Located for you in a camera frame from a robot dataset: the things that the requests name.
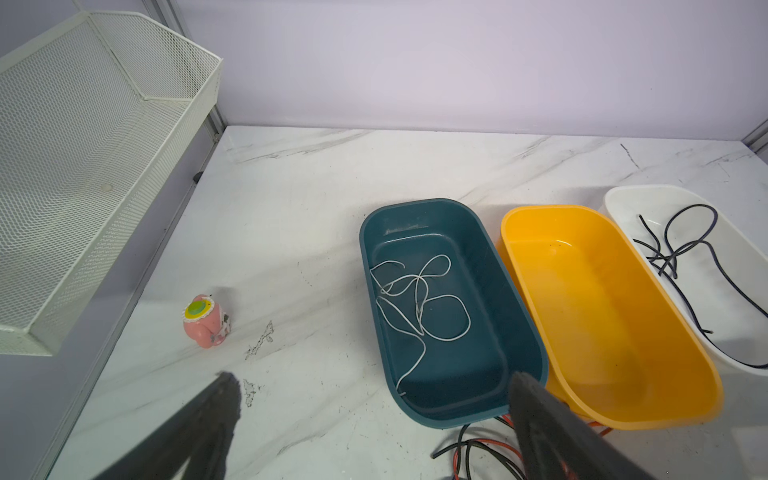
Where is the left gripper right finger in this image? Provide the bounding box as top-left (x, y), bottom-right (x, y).
top-left (508, 372), bottom-right (652, 479)

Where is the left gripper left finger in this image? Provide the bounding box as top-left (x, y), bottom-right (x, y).
top-left (97, 372), bottom-right (241, 479)

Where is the red cable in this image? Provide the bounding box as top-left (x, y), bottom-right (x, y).
top-left (451, 413), bottom-right (613, 480)

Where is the white cable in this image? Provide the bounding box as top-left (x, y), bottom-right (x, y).
top-left (368, 253), bottom-right (473, 397)

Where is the yellow plastic bin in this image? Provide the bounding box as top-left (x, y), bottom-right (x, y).
top-left (498, 205), bottom-right (724, 431)

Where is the small pink green ball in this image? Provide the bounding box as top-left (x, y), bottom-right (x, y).
top-left (183, 295), bottom-right (231, 349)

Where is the dark teal plastic bin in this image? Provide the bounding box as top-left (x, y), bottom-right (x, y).
top-left (359, 198), bottom-right (549, 429)

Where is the white plastic bin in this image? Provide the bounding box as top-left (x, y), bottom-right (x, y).
top-left (603, 185), bottom-right (767, 377)

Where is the lower white mesh shelf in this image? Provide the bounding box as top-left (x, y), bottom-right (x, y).
top-left (1, 11), bottom-right (223, 356)

